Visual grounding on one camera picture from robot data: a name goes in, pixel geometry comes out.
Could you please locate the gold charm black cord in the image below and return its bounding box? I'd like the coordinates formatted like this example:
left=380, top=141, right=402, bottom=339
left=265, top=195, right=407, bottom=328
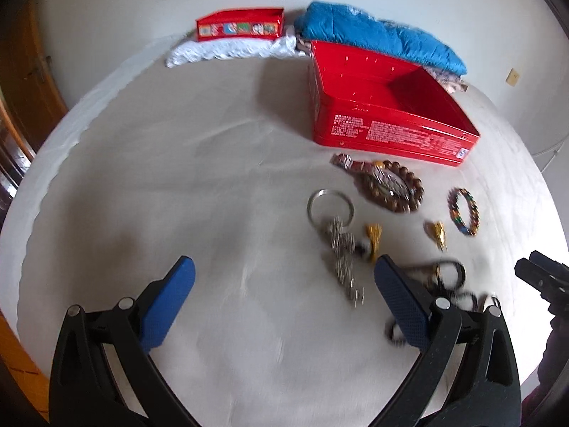
left=355, top=222, right=384, bottom=264

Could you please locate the silver chain keyring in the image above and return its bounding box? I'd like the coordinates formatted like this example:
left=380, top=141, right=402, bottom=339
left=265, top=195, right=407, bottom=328
left=307, top=188, right=365, bottom=309

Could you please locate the gold pendant charm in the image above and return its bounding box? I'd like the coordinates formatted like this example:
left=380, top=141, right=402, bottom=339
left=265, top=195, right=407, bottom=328
left=424, top=221, right=447, bottom=252

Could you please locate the beige bed sheet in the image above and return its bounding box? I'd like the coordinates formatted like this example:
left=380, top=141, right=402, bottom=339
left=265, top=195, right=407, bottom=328
left=1, top=42, right=568, bottom=426

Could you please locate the red open tin box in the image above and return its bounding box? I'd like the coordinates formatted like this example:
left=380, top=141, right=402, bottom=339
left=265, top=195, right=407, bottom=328
left=308, top=42, right=480, bottom=167

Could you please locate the wooden cabinet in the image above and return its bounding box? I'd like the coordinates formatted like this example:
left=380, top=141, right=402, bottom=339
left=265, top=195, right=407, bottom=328
left=1, top=0, right=68, bottom=216

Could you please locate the blue quilted jacket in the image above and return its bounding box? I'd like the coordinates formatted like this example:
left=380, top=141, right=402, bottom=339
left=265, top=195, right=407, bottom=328
left=294, top=1, right=468, bottom=76

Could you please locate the white lace cloth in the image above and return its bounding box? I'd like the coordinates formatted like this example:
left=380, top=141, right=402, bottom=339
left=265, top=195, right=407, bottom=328
left=164, top=27, right=307, bottom=68

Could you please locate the red tin box lid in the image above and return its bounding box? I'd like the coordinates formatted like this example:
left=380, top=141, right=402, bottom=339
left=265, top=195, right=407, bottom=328
left=196, top=7, right=285, bottom=42

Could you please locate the black cord with gold clasp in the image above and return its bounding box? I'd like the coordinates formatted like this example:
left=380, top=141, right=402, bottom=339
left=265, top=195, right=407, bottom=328
left=384, top=259, right=502, bottom=348

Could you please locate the multicolour bead bracelet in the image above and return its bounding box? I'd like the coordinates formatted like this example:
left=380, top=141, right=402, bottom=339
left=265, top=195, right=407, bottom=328
left=446, top=187, right=482, bottom=237

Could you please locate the white wall cable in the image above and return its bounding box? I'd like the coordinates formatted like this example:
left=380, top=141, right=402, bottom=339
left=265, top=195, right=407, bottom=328
left=530, top=135, right=569, bottom=175

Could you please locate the brown wooden bead bracelet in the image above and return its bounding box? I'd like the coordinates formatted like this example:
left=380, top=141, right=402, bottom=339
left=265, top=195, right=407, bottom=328
left=356, top=159, right=425, bottom=214

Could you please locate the beige wall socket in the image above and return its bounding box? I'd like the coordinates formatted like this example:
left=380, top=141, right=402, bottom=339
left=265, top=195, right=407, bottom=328
left=505, top=68, right=520, bottom=87

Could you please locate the brown strap wristwatch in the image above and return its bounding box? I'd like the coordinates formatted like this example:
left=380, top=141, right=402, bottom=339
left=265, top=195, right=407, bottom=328
left=331, top=153, right=413, bottom=201

